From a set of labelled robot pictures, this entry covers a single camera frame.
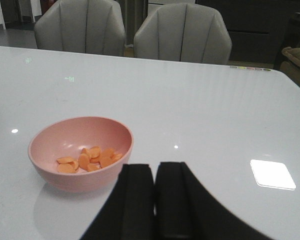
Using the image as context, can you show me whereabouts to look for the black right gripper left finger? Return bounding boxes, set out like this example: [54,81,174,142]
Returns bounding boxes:
[81,164,154,240]

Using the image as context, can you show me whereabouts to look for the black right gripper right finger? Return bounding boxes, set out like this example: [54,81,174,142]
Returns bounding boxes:
[155,162,268,240]

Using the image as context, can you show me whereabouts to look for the orange ham slices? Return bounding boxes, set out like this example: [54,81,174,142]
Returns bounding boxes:
[56,146,123,174]

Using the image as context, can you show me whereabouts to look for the pink bowl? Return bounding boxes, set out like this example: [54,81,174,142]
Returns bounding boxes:
[28,116,134,193]

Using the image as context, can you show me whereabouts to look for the right grey upholstered chair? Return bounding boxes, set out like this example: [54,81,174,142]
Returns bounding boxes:
[134,3,232,65]

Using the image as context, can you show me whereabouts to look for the grey upholstered chair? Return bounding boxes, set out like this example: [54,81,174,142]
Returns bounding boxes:
[34,0,126,57]
[134,3,232,65]

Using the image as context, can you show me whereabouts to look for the beige cushion seat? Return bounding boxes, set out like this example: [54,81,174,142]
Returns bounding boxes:
[279,47,300,87]

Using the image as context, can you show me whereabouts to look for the left grey upholstered chair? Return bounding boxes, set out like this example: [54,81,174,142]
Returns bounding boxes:
[34,0,126,57]

